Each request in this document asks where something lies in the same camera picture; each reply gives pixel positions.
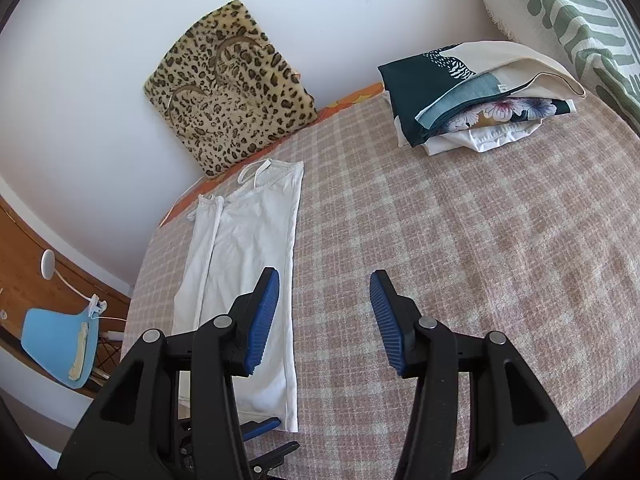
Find white camisole top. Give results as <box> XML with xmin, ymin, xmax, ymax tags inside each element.
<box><xmin>171</xmin><ymin>158</ymin><xmax>304</xmax><ymax>432</ymax></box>

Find folded floral white clothes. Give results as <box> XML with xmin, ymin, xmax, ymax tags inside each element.
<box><xmin>416</xmin><ymin>96</ymin><xmax>576</xmax><ymax>156</ymax></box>

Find blue chair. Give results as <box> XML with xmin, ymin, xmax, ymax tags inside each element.
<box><xmin>21</xmin><ymin>307</ymin><xmax>99</xmax><ymax>389</ymax></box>

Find white desk lamp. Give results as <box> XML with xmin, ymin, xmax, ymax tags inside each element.
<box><xmin>40</xmin><ymin>249</ymin><xmax>107</xmax><ymax>318</ymax></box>

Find pink plaid bed blanket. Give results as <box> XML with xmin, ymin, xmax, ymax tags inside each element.
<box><xmin>120</xmin><ymin>90</ymin><xmax>640</xmax><ymax>480</ymax></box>

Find leopard print cushion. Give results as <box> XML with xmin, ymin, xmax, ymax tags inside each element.
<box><xmin>143</xmin><ymin>0</ymin><xmax>318</xmax><ymax>178</ymax></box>

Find dark teal printed tote bag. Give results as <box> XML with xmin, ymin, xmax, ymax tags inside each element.
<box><xmin>378</xmin><ymin>41</ymin><xmax>587</xmax><ymax>148</ymax></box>

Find green leaf pattern pillow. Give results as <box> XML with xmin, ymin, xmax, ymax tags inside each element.
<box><xmin>483</xmin><ymin>0</ymin><xmax>639</xmax><ymax>131</ymax></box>

